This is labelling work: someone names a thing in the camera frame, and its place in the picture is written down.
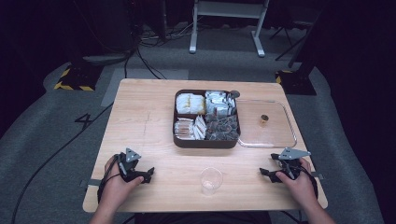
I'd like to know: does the pile of silver packets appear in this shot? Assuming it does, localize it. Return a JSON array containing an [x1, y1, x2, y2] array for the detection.
[[204, 90, 237, 118]]

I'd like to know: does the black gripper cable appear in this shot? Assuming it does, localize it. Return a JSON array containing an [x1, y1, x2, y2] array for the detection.
[[96, 153, 123, 204], [297, 165, 319, 201]]

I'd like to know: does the row of white sachets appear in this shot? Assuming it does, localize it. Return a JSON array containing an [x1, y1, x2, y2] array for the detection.
[[192, 115, 207, 141]]

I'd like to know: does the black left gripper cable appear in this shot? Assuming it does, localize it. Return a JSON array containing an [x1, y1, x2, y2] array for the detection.
[[96, 153, 123, 204]]

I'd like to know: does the black tripod stand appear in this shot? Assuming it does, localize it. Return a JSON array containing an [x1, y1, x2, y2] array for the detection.
[[268, 21, 314, 62]]

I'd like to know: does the pile of dark packets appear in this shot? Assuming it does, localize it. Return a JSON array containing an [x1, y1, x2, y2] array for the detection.
[[205, 113, 240, 142]]

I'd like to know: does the clear plastic cup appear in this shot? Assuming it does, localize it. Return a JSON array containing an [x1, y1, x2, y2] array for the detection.
[[199, 166, 224, 197]]

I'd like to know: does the person's right hand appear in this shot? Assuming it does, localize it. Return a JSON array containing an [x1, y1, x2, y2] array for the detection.
[[275, 158, 319, 209]]

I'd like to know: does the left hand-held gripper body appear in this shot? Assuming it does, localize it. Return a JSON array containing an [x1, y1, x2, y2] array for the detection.
[[116, 147, 148, 184]]

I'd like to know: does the white desk frame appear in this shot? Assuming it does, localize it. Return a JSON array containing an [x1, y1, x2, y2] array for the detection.
[[189, 0, 271, 58]]

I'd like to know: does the pile of clear stick packets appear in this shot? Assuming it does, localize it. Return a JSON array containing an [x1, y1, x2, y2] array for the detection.
[[174, 118, 196, 141]]

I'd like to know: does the yellow-black striped stand base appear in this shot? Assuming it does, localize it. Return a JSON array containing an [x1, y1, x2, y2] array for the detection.
[[275, 69, 318, 96], [53, 63, 105, 92]]

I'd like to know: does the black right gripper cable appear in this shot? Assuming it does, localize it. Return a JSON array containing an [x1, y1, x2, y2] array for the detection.
[[297, 165, 319, 201]]

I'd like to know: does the long black floor cable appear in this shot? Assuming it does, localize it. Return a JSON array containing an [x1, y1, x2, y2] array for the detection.
[[10, 102, 114, 224]]

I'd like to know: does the pile of white packets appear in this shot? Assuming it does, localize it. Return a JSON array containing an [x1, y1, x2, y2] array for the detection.
[[175, 92, 206, 116]]

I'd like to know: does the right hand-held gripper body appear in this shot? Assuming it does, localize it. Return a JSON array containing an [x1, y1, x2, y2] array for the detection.
[[276, 147, 312, 182]]

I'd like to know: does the person's left hand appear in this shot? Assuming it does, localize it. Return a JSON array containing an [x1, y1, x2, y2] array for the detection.
[[103, 154, 145, 209]]

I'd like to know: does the clear lid with knob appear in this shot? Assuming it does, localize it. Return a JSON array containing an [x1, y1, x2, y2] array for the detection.
[[235, 99, 298, 149]]

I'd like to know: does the brown compartment box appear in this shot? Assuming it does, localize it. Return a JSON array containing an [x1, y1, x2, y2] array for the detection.
[[172, 89, 242, 149]]

